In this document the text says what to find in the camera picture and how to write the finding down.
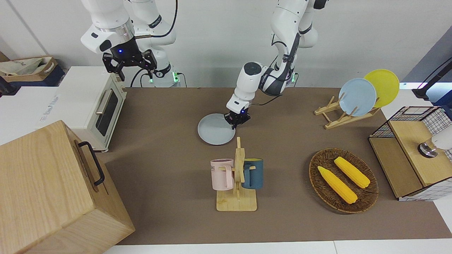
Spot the white cylinder with dark base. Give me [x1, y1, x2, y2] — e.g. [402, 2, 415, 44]
[418, 125, 452, 158]

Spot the gray round plate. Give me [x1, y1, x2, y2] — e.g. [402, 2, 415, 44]
[197, 113, 236, 145]

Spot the right arm gripper black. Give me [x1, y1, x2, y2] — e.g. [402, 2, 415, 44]
[102, 37, 158, 81]

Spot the wooden mug stand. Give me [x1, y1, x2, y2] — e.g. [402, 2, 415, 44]
[216, 137, 257, 212]

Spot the left arm gripper black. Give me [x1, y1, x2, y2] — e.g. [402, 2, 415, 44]
[225, 109, 251, 130]

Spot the wire and wood shelf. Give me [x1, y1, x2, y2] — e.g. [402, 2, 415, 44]
[368, 105, 452, 202]

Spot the dark blue bin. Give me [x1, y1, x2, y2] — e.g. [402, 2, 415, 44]
[7, 65, 66, 87]

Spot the dark blue mug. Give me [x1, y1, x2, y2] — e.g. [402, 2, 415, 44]
[242, 158, 264, 190]

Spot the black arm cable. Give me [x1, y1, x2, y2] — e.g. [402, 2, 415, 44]
[130, 0, 178, 87]
[252, 34, 302, 106]

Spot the yellow corn cob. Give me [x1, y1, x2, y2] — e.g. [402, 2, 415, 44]
[317, 166, 358, 205]
[334, 156, 371, 189]

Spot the white cloth bag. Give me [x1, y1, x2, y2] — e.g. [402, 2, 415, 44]
[0, 58, 47, 77]

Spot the brown table mat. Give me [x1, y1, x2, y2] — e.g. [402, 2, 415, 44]
[95, 87, 452, 246]

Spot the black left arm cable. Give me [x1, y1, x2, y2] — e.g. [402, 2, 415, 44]
[252, 34, 302, 106]

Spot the light wooden basket lid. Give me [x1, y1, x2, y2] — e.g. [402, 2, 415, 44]
[388, 120, 452, 187]

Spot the yellow plate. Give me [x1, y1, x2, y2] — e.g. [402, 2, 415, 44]
[364, 69, 400, 108]

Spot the large wooden box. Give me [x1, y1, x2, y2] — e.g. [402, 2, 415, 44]
[0, 120, 136, 254]

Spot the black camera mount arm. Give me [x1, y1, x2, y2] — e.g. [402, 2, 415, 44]
[411, 58, 452, 100]

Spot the pink mug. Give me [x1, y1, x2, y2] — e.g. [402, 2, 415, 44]
[210, 159, 235, 192]

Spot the cream toaster oven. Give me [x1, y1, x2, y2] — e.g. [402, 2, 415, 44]
[39, 66, 127, 153]

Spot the light blue plate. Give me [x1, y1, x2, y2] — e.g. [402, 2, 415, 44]
[338, 78, 377, 117]

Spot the wooden dish rack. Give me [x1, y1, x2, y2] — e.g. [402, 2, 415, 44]
[314, 95, 381, 130]

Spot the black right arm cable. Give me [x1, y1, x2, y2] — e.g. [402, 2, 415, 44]
[130, 0, 178, 87]

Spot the brown cardboard box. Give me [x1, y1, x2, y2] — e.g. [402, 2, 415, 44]
[0, 56, 59, 83]

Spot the round brown wicker basket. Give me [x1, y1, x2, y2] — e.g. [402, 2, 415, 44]
[309, 148, 379, 214]

